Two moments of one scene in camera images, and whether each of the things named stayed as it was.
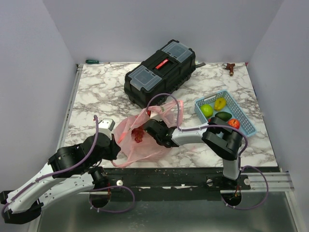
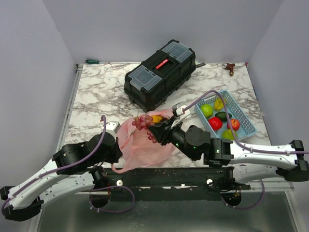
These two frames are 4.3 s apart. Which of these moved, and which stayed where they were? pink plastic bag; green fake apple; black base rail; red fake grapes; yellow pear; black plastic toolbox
Moved: pink plastic bag; red fake grapes
Stayed: black plastic toolbox; black base rail; yellow pear; green fake apple
